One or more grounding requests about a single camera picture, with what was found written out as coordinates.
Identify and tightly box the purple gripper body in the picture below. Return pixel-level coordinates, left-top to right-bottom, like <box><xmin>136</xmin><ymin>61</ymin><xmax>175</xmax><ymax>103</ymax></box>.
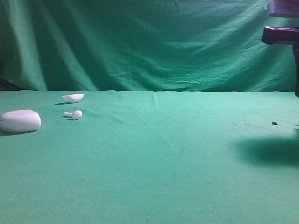
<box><xmin>261</xmin><ymin>0</ymin><xmax>299</xmax><ymax>45</ymax></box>

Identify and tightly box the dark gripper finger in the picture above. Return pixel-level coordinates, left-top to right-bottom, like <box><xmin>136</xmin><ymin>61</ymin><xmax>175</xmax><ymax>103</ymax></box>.
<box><xmin>292</xmin><ymin>44</ymin><xmax>299</xmax><ymax>97</ymax></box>

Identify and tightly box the white earbud near case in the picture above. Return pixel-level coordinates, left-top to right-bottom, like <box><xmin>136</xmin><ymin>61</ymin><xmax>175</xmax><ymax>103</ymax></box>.
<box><xmin>64</xmin><ymin>110</ymin><xmax>83</xmax><ymax>120</ymax></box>

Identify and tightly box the white earbud case lid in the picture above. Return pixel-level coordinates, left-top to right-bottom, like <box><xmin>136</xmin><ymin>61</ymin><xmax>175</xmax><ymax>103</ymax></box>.
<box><xmin>62</xmin><ymin>93</ymin><xmax>84</xmax><ymax>103</ymax></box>

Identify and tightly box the white earbud case base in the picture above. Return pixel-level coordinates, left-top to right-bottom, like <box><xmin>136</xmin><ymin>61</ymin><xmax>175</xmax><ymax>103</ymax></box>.
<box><xmin>0</xmin><ymin>109</ymin><xmax>41</xmax><ymax>133</ymax></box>

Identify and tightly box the green backdrop cloth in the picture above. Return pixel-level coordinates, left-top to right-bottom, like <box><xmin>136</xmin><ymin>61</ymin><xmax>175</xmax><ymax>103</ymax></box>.
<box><xmin>0</xmin><ymin>0</ymin><xmax>298</xmax><ymax>92</ymax></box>

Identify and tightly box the green table cloth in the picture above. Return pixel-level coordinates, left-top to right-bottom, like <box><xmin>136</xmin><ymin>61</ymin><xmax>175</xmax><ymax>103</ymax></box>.
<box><xmin>0</xmin><ymin>91</ymin><xmax>299</xmax><ymax>224</ymax></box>

